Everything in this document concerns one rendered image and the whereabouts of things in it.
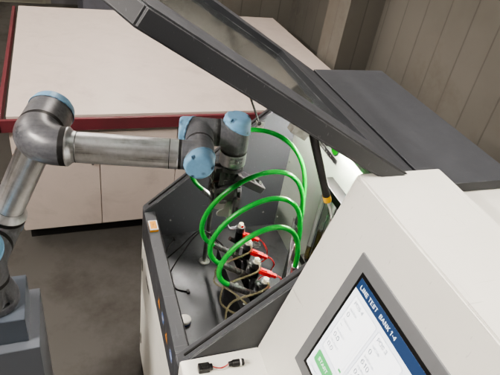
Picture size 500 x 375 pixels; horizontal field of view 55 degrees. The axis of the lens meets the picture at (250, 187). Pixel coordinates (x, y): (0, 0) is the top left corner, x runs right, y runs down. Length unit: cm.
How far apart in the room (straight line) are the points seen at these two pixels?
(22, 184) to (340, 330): 91
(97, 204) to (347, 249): 213
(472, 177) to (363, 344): 54
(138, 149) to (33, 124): 24
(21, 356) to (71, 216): 150
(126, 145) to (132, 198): 183
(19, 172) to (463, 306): 111
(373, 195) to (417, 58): 251
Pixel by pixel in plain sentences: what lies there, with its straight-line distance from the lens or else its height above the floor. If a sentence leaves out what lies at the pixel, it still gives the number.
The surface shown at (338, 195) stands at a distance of 145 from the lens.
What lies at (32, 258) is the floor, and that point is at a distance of 306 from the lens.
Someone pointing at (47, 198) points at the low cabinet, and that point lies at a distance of 295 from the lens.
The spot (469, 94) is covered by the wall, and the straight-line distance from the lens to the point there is 312.
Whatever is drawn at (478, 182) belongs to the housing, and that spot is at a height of 150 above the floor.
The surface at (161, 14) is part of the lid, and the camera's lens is 76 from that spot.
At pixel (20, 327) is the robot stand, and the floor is 86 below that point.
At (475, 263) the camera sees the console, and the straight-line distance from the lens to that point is 95.
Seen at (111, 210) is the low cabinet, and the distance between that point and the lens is 303.
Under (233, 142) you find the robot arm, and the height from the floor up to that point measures 145.
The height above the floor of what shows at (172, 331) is 95.
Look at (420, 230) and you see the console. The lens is 97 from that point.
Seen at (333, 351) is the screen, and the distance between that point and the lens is 110.
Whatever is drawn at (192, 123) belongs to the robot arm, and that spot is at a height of 149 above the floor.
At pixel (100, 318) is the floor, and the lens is 270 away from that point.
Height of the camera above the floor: 209
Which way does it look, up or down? 35 degrees down
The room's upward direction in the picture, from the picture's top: 10 degrees clockwise
